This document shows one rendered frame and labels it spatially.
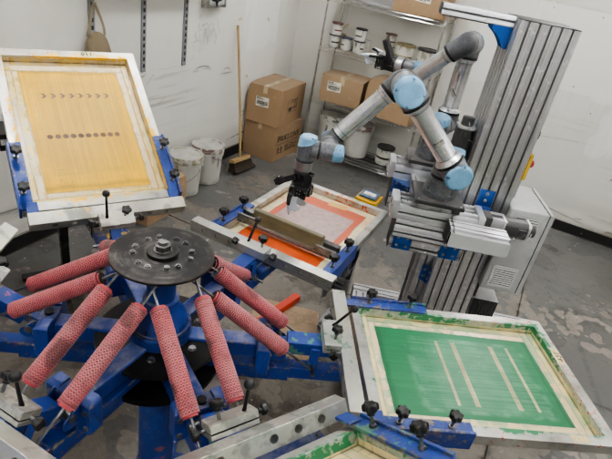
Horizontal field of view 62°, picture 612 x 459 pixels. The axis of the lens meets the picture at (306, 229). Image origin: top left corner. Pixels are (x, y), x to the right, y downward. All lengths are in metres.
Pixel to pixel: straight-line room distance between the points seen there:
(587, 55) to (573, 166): 1.05
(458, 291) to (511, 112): 0.99
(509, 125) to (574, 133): 3.17
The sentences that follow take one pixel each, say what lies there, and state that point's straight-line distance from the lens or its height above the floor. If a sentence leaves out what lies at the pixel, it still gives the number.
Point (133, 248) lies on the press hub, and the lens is 1.55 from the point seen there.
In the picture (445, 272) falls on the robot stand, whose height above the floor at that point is 0.78.
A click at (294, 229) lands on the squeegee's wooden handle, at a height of 1.04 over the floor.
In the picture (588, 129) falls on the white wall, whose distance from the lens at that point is 5.62.
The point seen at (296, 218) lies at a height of 0.95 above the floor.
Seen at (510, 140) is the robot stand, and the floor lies 1.53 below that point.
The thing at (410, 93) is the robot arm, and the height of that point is 1.73.
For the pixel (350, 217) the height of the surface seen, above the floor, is 0.95.
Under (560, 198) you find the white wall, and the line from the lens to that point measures 5.81.
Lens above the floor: 2.15
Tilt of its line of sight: 29 degrees down
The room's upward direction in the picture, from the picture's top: 11 degrees clockwise
